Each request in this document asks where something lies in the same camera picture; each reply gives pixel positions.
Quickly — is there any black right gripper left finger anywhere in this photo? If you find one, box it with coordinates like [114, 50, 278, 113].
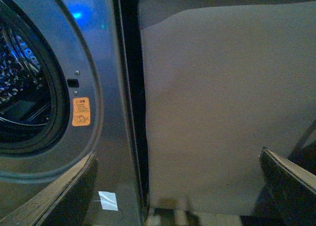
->
[0, 152, 98, 226]

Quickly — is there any white tape label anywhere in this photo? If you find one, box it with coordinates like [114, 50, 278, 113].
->
[98, 191, 119, 211]

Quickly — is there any orange warning sticker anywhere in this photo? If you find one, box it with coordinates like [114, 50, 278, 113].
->
[72, 97, 91, 127]

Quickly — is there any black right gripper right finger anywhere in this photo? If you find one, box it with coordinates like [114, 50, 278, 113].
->
[260, 148, 316, 226]

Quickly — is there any dark grey washing machine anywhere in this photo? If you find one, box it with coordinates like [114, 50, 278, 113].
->
[0, 0, 148, 226]

